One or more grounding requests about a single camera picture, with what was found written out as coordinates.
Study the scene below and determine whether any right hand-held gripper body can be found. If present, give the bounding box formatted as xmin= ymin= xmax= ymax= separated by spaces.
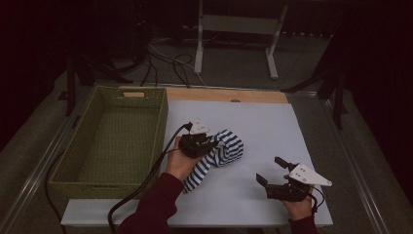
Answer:
xmin=266 ymin=163 xmax=333 ymax=203

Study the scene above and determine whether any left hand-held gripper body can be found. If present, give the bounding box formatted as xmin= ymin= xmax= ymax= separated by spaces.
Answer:
xmin=178 ymin=117 xmax=212 ymax=160

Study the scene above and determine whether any blue white striped polo shirt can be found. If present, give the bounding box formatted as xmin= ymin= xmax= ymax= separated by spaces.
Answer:
xmin=182 ymin=129 xmax=244 ymax=194

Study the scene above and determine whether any green woven basket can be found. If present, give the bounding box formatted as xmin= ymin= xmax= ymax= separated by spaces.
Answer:
xmin=48 ymin=85 xmax=169 ymax=200

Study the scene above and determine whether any person's right hand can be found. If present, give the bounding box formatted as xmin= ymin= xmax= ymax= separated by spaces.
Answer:
xmin=282 ymin=194 xmax=317 ymax=222

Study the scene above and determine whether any person's left hand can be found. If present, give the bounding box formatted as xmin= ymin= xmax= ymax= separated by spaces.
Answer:
xmin=166 ymin=136 xmax=204 ymax=182

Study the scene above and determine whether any white table mat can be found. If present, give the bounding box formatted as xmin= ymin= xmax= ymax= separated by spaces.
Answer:
xmin=60 ymin=99 xmax=334 ymax=227

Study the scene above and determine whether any black metal stand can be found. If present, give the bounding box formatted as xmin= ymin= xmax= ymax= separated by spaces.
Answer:
xmin=281 ymin=35 xmax=350 ymax=131
xmin=57 ymin=55 xmax=134 ymax=117

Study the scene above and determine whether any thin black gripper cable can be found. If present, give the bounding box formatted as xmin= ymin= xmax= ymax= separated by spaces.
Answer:
xmin=306 ymin=186 xmax=325 ymax=215

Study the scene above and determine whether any thick black gripper cable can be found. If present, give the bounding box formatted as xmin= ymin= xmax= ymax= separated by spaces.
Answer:
xmin=107 ymin=122 xmax=194 ymax=234

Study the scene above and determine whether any black looped floor cable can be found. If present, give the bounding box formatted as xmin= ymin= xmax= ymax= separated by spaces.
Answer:
xmin=171 ymin=53 xmax=196 ymax=89

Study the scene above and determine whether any white metal frame desk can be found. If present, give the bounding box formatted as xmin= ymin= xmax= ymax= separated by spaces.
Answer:
xmin=193 ymin=0 xmax=289 ymax=81

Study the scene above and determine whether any long black floor cable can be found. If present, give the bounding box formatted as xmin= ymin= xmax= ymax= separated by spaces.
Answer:
xmin=44 ymin=150 xmax=67 ymax=234

